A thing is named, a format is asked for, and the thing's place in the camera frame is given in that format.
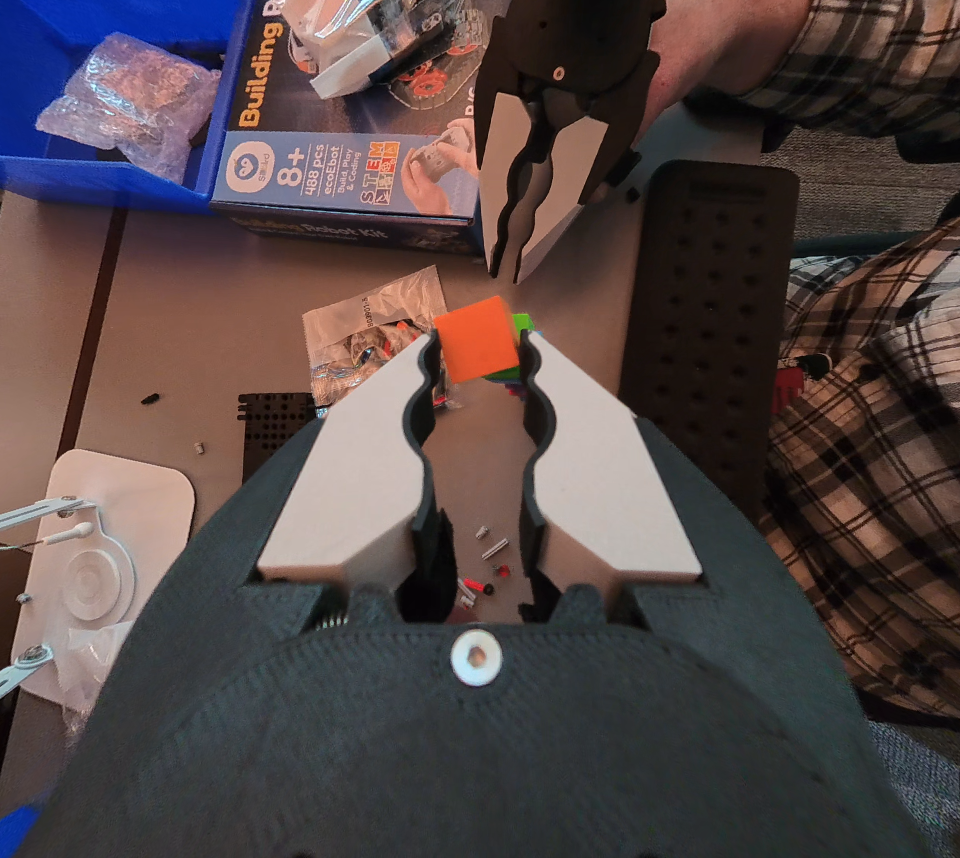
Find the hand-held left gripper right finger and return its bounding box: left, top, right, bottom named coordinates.
left=515, top=331, right=704, bottom=587

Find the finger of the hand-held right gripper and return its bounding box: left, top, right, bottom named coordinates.
left=513, top=114, right=614, bottom=285
left=478, top=90, right=552, bottom=278

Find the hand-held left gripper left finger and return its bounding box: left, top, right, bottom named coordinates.
left=257, top=331, right=444, bottom=587

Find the green foam cube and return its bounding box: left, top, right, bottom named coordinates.
left=483, top=312, right=539, bottom=379

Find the orange foam cube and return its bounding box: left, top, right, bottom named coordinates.
left=433, top=295, right=522, bottom=385

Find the white plastic pouch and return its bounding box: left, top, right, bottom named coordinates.
left=56, top=621, right=136, bottom=732

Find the person's right forearm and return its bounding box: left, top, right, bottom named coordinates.
left=731, top=0, right=960, bottom=139

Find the person's right hand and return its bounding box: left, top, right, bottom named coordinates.
left=645, top=0, right=816, bottom=124

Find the black perforated control box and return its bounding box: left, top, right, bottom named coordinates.
left=238, top=391, right=331, bottom=484

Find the blue printed kit box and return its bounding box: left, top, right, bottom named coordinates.
left=210, top=0, right=519, bottom=255

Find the small clear bag of parts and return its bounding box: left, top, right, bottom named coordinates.
left=301, top=265, right=451, bottom=413

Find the dark perforated panel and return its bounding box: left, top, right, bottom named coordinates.
left=618, top=160, right=800, bottom=522

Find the white metal stand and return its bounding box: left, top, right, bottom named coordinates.
left=0, top=449, right=198, bottom=709

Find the dark plaid cloth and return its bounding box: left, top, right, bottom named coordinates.
left=757, top=228, right=960, bottom=724

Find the crumpled clear plastic bag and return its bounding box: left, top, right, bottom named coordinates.
left=36, top=33, right=222, bottom=184

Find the white tipped wire rod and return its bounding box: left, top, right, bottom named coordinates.
left=0, top=522, right=97, bottom=552

